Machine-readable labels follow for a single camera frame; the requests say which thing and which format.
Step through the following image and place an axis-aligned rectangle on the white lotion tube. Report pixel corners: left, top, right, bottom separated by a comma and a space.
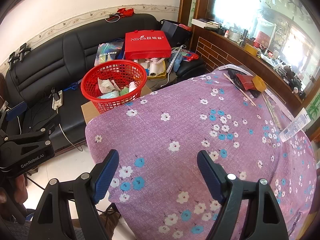
279, 108, 311, 142

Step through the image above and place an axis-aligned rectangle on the red plastic basket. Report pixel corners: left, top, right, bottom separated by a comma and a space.
81, 60, 147, 114

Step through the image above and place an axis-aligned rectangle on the black leather sofa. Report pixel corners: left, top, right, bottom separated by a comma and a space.
4, 13, 207, 153

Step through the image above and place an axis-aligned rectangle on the wooden chopstick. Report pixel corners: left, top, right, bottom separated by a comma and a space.
223, 73, 256, 107

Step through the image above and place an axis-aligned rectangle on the iridescent shopping bag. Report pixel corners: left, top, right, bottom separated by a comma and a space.
94, 39, 124, 66

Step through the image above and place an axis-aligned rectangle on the yellow square dish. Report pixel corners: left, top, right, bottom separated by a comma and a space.
252, 75, 267, 93

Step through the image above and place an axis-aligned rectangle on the teal tissue pack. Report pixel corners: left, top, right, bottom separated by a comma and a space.
99, 90, 119, 99

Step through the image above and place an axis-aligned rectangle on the purple floral tablecloth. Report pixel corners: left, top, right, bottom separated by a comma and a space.
85, 69, 317, 239

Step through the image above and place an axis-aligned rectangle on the wooden brick-pattern counter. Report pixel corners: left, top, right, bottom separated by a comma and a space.
190, 25, 302, 115

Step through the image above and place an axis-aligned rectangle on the dark red pouch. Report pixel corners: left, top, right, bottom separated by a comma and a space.
234, 73, 256, 90

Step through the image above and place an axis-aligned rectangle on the green towel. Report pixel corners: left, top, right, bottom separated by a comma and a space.
119, 87, 129, 96

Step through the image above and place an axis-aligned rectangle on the dark navy paper bag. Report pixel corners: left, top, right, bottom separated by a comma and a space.
160, 19, 192, 47

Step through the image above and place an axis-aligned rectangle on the white power strip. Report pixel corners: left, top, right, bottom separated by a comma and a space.
51, 88, 63, 111

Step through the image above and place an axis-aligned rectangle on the red gift box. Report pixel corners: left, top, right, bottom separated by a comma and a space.
124, 30, 171, 60

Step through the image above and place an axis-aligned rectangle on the yellow tin on counter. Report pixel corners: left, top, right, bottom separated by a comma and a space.
244, 43, 258, 56

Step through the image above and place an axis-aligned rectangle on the white red paper bag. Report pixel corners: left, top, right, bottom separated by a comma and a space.
98, 79, 120, 94

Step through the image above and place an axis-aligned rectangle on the red cloth on sofa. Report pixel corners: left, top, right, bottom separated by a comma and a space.
116, 8, 134, 18

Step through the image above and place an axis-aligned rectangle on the small white bottle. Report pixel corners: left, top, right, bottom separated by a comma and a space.
129, 81, 138, 93

